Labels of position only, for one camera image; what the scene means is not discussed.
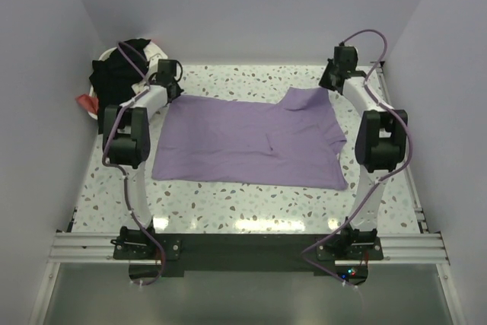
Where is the purple t shirt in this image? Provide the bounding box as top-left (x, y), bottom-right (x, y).
top-left (151, 88), bottom-right (348, 191)

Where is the white laundry basket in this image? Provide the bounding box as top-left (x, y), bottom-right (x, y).
top-left (89, 38), bottom-right (167, 123)

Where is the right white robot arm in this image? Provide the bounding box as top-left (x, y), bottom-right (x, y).
top-left (319, 42), bottom-right (408, 259)

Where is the aluminium frame rail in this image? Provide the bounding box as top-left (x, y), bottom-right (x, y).
top-left (28, 230), bottom-right (119, 325)

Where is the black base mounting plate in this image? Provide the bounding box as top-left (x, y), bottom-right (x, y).
top-left (110, 228), bottom-right (384, 281)

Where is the white t shirt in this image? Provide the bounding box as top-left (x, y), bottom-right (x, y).
top-left (143, 41), bottom-right (168, 68)

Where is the black t shirt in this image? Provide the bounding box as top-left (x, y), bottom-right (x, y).
top-left (89, 38), bottom-right (151, 134)

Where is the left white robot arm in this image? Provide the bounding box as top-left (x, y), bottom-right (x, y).
top-left (102, 59), bottom-right (183, 258)

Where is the coral orange t shirt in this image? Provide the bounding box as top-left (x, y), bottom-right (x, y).
top-left (75, 94), bottom-right (99, 115)

